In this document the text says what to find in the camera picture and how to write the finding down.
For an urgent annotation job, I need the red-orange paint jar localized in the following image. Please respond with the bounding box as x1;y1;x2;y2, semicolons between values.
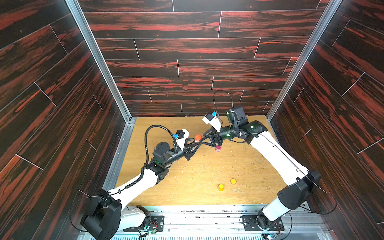
195;135;203;143

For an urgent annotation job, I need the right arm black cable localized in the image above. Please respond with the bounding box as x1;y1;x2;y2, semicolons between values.
212;89;338;240

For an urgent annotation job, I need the aluminium front rail frame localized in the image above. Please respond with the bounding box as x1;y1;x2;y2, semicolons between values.
113;205;336;240

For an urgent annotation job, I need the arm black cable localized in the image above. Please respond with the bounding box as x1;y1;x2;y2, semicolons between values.
212;89;338;240
143;124;176;169

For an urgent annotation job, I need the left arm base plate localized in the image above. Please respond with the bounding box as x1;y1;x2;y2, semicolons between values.
123;215;165;233

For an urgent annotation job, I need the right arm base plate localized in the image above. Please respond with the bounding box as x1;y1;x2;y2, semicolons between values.
240;215;285;232

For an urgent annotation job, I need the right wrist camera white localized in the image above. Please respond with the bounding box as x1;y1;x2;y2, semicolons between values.
203;111;223;132

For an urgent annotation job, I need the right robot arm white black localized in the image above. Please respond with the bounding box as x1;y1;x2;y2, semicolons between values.
203;107;321;231

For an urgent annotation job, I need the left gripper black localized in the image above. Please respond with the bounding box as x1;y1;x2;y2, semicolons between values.
161;138;200;169

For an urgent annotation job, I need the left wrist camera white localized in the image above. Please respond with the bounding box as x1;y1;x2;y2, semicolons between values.
174;129;189;150

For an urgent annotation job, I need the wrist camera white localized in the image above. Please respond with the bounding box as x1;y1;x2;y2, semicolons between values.
203;111;223;132
174;129;189;150

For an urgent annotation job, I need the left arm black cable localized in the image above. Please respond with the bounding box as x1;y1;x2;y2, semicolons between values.
143;124;176;169

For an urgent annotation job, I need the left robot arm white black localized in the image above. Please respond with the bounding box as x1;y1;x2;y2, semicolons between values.
81;141;202;240

